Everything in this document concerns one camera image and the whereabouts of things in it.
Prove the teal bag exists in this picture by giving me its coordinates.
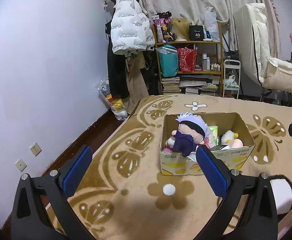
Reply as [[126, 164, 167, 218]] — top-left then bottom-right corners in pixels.
[[157, 44, 179, 77]]

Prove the green tissue pack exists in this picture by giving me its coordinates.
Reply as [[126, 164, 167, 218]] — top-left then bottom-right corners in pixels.
[[207, 125, 218, 148]]

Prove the black box numbered 40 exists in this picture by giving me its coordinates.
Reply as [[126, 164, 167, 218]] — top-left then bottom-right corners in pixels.
[[189, 25, 205, 41]]

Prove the beige curtain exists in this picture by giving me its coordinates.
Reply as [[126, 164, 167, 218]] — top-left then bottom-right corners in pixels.
[[132, 0, 283, 61]]

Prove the purple black character bag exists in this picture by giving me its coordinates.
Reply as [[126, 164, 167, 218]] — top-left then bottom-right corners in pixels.
[[151, 11, 174, 43]]

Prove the white plastic bag on shelf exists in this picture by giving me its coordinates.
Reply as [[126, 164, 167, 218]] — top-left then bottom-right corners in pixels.
[[204, 7, 220, 42]]

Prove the white puffer jacket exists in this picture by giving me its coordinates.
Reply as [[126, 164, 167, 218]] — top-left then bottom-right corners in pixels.
[[110, 0, 155, 56]]

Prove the bag of toys on floor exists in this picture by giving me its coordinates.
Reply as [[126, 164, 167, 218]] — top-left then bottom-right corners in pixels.
[[96, 79, 129, 121]]

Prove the white fluffy duck plush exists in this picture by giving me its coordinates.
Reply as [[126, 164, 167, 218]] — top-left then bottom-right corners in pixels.
[[221, 130, 239, 145]]

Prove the white rolling cart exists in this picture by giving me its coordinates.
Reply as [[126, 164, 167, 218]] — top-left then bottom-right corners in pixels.
[[222, 59, 241, 99]]

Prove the blonde wig head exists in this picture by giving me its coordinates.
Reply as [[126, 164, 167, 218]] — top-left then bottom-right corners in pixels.
[[171, 18, 190, 41]]

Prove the lower wall socket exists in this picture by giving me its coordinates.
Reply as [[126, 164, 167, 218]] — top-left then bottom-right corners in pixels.
[[14, 159, 27, 172]]

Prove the pink bear plush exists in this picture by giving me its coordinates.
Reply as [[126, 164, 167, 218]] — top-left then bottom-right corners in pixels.
[[163, 136, 176, 152]]

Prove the wooden shelf unit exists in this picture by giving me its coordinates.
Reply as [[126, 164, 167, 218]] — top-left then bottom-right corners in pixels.
[[153, 18, 223, 95]]

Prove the cream long down coat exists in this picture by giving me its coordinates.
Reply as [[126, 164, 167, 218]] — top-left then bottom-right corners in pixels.
[[233, 3, 292, 94]]

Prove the beige trench coat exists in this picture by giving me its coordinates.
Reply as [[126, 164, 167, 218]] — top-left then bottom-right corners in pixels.
[[122, 53, 149, 115]]

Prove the purple haired doll plush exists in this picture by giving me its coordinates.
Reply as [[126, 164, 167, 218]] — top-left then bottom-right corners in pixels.
[[172, 112, 211, 157]]

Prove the red bag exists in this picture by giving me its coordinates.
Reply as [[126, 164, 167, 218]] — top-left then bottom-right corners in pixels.
[[177, 47, 198, 73]]

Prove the upper wall socket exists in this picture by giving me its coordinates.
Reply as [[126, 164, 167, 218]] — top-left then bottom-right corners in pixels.
[[30, 142, 42, 157]]

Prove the wall socket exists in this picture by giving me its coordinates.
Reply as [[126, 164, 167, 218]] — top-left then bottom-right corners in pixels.
[[30, 142, 42, 157], [14, 159, 27, 172]]

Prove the open cardboard box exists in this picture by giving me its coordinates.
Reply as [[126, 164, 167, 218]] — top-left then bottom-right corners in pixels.
[[160, 113, 255, 176]]

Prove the stack of books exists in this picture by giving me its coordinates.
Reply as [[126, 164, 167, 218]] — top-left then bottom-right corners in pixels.
[[161, 76, 181, 95]]

